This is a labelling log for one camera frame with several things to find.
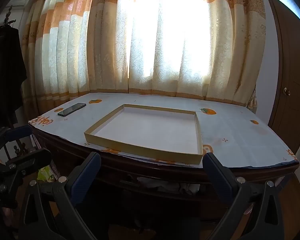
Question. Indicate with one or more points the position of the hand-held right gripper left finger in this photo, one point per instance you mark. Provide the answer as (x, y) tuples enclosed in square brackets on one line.
[(86, 177)]

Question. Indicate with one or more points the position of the brown wooden door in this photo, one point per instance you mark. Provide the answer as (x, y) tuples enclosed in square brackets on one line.
[(295, 110)]

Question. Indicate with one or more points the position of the pile of mixed underwear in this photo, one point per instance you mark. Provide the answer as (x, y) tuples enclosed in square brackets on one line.
[(165, 183)]

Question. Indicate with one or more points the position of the brass door knob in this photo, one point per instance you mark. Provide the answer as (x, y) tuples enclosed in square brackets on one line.
[(286, 91)]

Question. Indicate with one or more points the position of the coat rack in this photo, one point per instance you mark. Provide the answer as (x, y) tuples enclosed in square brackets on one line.
[(8, 17)]

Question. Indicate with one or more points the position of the black smartphone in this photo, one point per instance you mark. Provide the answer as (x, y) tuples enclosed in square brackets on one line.
[(72, 109)]

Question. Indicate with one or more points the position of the cream and orange patterned curtain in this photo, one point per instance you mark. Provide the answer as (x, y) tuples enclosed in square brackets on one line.
[(165, 42)]

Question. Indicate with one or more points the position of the curtain tassel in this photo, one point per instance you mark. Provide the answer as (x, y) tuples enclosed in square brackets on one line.
[(252, 101)]

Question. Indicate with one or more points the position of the shallow cardboard tray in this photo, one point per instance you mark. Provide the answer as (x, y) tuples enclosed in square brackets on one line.
[(150, 127)]

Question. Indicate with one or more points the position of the dark hanging garment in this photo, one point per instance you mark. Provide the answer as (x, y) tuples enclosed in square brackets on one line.
[(5, 80)]

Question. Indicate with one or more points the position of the yellow green printed cloth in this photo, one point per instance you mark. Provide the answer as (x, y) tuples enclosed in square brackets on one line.
[(43, 173)]

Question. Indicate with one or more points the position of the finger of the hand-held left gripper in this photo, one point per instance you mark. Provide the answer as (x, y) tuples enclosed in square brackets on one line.
[(20, 131), (30, 158)]

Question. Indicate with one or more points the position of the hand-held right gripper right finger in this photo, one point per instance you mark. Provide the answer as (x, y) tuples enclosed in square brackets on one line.
[(215, 177)]

